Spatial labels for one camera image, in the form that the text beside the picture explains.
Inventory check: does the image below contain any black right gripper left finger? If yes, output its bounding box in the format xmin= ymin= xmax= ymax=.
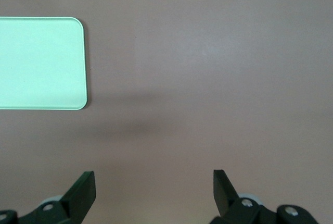
xmin=19 ymin=171 xmax=97 ymax=224

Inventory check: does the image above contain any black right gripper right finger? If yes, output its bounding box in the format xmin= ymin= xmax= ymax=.
xmin=210 ymin=169 xmax=319 ymax=224

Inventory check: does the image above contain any light green rectangular tray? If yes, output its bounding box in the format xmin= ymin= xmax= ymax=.
xmin=0 ymin=17 xmax=91 ymax=111

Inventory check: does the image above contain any brown table cover mat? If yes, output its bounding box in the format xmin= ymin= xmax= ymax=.
xmin=0 ymin=0 xmax=333 ymax=224

